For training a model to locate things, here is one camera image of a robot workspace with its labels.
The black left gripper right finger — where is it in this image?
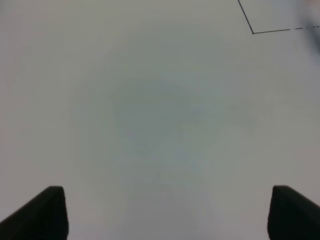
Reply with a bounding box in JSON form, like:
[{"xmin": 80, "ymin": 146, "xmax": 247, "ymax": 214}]
[{"xmin": 267, "ymin": 185, "xmax": 320, "ymax": 240}]

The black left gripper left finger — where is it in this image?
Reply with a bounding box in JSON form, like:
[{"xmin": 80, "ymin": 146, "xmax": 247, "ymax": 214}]
[{"xmin": 0, "ymin": 186, "xmax": 69, "ymax": 240}]

